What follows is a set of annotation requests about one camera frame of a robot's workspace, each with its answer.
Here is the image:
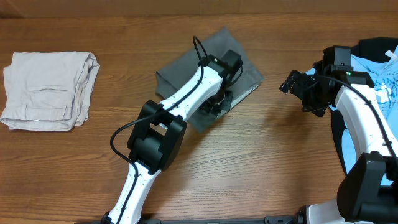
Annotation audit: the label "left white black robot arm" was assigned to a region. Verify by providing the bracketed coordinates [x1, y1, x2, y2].
[101, 50, 243, 224]

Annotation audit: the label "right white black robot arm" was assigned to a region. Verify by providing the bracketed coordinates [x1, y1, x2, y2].
[279, 45, 397, 223]

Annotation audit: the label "light blue printed t-shirt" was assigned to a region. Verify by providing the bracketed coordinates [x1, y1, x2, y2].
[304, 45, 398, 187]

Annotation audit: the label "black garment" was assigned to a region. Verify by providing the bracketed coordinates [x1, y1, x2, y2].
[330, 37, 397, 174]

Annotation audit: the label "folded beige shorts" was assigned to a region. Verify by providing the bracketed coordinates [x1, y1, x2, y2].
[1, 52, 100, 131]

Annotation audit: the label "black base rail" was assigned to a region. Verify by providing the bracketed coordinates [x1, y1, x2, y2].
[74, 214, 308, 224]

